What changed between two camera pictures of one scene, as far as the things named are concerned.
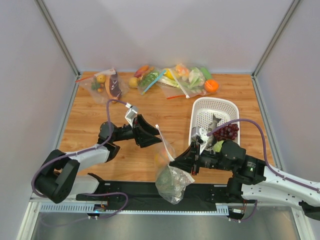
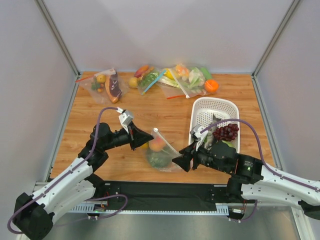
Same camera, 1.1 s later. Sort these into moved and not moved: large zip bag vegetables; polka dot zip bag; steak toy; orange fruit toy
Moved: polka dot zip bag
Not moved: large zip bag vegetables; orange fruit toy; steak toy
